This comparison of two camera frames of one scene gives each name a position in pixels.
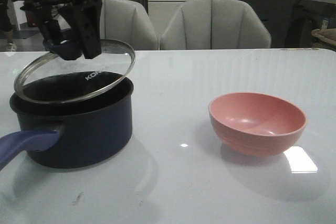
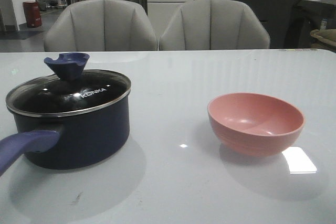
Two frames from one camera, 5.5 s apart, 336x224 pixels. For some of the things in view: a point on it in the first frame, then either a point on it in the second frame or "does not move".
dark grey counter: (274, 1) does not move
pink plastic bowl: (255, 125) does not move
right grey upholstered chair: (214, 22) does not move
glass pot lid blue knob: (62, 74) to (70, 88)
